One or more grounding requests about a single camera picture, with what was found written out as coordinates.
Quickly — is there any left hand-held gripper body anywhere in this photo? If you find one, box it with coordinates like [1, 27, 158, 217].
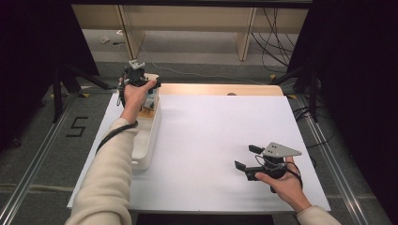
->
[120, 59, 162, 89]

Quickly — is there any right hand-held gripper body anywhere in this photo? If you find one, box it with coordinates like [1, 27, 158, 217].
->
[245, 142, 303, 182]

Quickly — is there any beige painted phone case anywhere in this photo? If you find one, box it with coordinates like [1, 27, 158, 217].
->
[139, 74, 160, 119]

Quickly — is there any white plastic bin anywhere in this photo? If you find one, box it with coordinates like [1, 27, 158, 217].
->
[130, 73, 162, 172]

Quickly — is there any person's left hand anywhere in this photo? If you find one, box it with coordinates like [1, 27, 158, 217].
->
[118, 79, 158, 125]

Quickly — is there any person's right hand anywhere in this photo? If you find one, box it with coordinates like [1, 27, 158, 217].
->
[254, 157, 314, 214]

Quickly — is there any white table sheet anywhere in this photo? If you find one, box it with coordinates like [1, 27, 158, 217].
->
[67, 93, 332, 214]

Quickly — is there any black metal stand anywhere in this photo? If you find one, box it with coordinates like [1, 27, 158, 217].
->
[275, 64, 320, 123]
[51, 64, 111, 123]

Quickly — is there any beige wooden shelf unit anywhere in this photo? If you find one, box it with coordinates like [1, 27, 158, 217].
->
[71, 4, 309, 62]

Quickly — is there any black curtain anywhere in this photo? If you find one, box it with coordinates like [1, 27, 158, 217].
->
[0, 0, 100, 151]
[286, 0, 398, 219]

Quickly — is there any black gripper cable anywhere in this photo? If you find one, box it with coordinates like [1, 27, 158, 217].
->
[285, 162, 304, 190]
[95, 120, 139, 154]

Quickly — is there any black floor cable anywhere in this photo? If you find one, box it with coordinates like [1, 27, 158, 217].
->
[294, 106, 314, 122]
[304, 135, 333, 150]

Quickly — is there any aluminium floor rail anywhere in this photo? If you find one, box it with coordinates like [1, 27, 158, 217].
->
[0, 93, 78, 225]
[297, 95, 370, 225]

